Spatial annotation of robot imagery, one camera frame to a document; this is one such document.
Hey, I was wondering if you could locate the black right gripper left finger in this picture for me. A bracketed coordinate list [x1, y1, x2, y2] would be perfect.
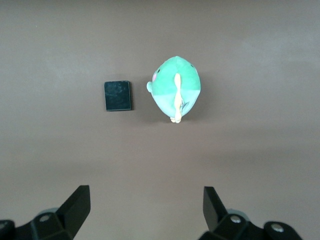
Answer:
[0, 184, 92, 240]

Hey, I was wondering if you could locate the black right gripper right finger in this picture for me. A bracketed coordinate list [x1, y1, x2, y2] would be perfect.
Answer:
[196, 185, 305, 240]

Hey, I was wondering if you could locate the black smartphone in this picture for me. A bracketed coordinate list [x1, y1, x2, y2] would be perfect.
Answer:
[103, 80, 135, 112]

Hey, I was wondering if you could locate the green dinosaur plush toy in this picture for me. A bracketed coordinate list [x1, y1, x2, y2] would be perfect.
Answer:
[145, 55, 202, 124]

